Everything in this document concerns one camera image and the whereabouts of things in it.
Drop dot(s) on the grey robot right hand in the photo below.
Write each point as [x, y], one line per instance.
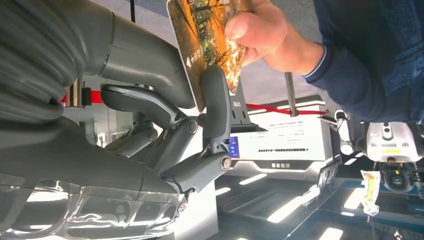
[99, 159]

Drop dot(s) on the person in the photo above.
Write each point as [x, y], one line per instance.
[371, 49]

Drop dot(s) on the red barrier belt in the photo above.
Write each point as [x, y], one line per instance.
[271, 108]

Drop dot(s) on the black angled stand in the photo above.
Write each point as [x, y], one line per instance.
[242, 116]

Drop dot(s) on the white machine with sensors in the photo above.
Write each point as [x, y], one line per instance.
[391, 142]

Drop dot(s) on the hanging snack packet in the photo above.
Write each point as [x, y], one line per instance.
[370, 192]

